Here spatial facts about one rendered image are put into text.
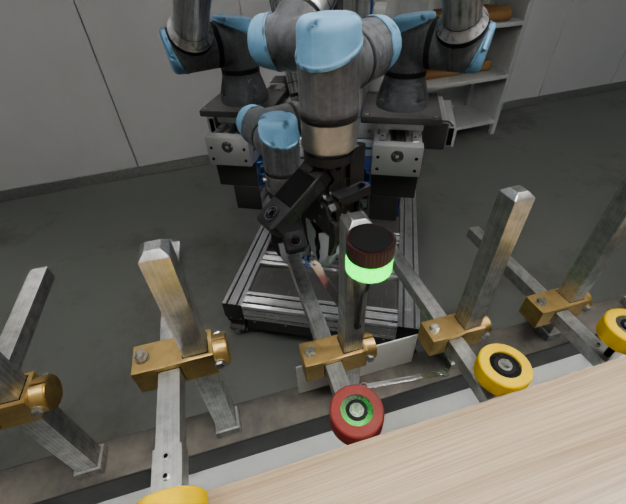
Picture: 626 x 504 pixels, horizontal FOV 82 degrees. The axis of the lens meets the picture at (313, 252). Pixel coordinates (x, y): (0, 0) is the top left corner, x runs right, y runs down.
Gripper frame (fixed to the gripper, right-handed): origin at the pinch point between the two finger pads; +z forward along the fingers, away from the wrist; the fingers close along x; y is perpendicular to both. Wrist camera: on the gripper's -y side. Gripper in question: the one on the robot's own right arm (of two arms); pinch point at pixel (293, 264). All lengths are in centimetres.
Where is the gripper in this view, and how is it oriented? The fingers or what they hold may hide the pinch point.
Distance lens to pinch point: 88.4
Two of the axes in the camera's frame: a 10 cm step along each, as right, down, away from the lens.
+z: 0.3, 7.5, 6.6
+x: -9.6, 2.0, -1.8
